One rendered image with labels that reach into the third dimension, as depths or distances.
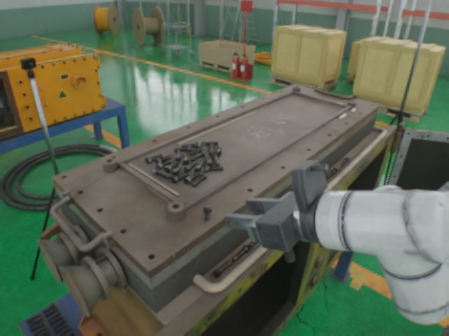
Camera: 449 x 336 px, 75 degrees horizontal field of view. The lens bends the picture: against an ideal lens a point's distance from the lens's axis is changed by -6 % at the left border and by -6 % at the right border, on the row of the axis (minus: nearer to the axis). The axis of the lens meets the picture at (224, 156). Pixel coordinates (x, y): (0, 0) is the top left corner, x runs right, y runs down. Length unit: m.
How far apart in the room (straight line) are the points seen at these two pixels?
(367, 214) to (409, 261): 0.07
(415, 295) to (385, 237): 0.11
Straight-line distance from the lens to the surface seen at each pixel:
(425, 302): 0.52
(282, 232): 0.47
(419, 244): 0.41
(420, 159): 1.87
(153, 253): 0.64
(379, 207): 0.42
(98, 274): 0.71
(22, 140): 3.26
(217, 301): 0.72
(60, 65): 3.22
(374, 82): 5.83
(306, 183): 0.45
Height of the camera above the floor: 1.82
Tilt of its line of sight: 29 degrees down
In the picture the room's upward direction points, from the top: 1 degrees clockwise
